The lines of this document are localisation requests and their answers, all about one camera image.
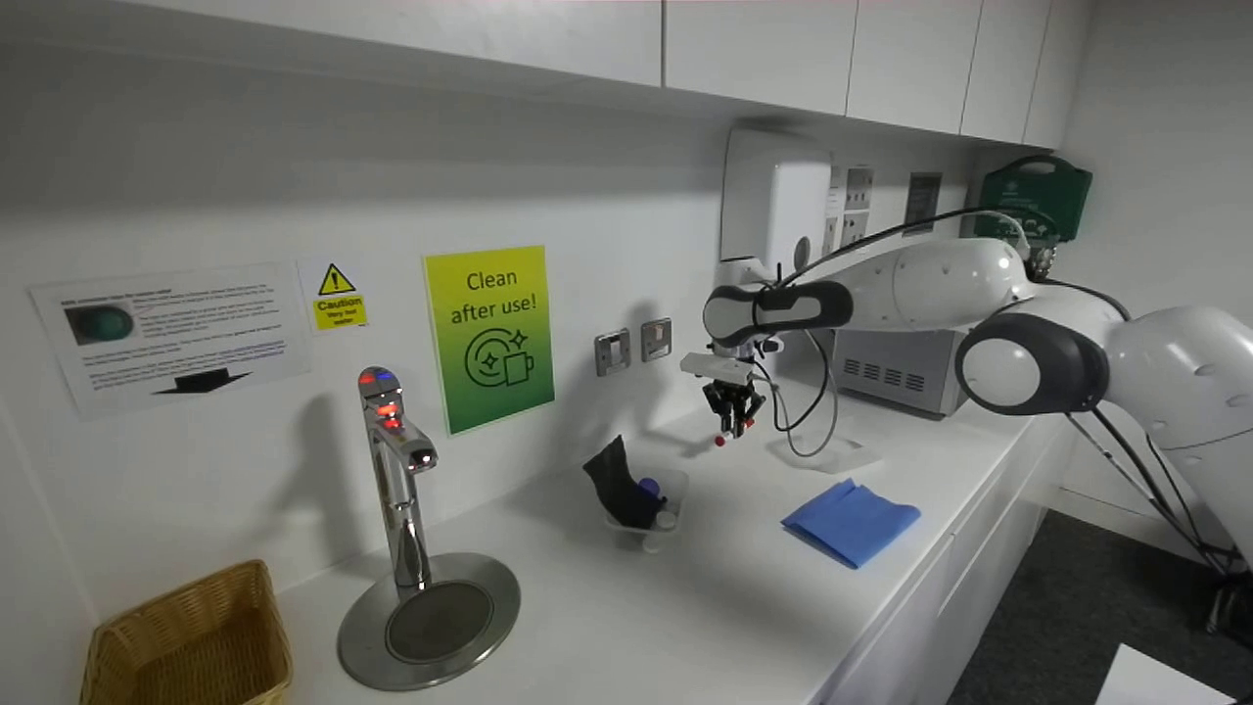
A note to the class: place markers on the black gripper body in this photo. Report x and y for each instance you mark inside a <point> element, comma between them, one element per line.
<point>738,402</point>

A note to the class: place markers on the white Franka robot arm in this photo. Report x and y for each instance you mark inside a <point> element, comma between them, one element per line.
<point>943,289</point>

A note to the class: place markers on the small black holder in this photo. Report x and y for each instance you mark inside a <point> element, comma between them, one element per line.
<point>614,486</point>

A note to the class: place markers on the blue folded cloth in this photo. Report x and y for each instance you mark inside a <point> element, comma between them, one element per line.
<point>846,524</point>

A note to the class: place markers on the white paper towel dispenser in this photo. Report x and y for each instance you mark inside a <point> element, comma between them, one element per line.
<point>771,208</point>

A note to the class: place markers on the green clean after use poster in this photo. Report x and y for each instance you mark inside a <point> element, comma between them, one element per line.
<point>491,340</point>

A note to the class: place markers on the white base cabinets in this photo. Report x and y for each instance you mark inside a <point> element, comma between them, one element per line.
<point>966,552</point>

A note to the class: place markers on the chrome water tap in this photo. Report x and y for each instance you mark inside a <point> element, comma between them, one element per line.
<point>397,485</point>

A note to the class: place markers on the green first aid box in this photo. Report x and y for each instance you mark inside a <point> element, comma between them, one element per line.
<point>1038,199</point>

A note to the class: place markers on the yellow warning sticker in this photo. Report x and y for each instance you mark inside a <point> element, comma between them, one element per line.
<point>339,300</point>

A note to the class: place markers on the white robot stand platform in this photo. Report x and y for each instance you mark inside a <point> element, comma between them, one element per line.
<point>1156,681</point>

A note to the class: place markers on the white instruction sheet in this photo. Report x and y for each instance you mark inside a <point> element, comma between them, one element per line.
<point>170,336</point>

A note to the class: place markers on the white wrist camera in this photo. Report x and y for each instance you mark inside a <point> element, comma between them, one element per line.
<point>717,365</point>

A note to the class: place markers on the white wall cabinets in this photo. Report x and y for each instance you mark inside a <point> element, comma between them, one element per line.
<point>588,40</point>

